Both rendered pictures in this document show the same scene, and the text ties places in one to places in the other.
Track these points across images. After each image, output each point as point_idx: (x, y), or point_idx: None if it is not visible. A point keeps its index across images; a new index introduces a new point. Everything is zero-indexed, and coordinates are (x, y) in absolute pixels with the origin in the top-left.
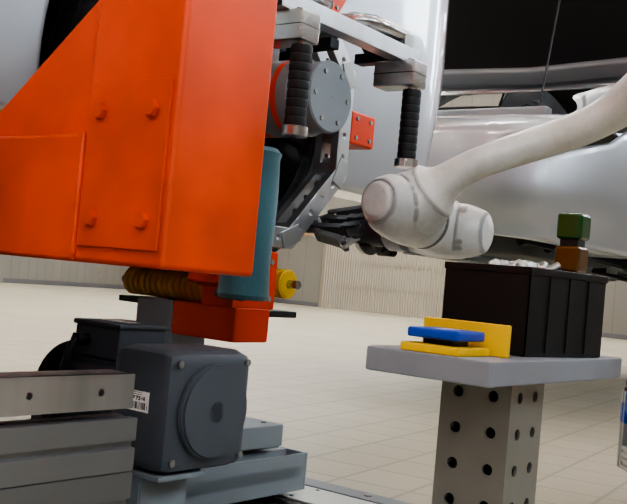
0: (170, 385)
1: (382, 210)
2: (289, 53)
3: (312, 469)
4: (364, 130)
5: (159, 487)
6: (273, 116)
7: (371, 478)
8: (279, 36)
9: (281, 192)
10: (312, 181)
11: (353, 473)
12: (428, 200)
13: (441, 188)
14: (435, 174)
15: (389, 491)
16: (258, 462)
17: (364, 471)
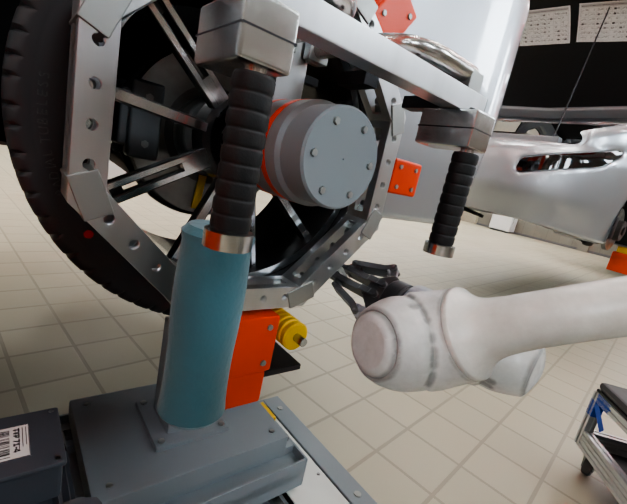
0: None
1: (374, 369)
2: (339, 89)
3: (348, 382)
4: (407, 178)
5: None
6: (265, 177)
7: (385, 401)
8: (214, 53)
9: (312, 233)
10: (342, 228)
11: (374, 391)
12: (456, 364)
13: (483, 348)
14: (477, 322)
15: (392, 426)
16: (250, 485)
17: (383, 388)
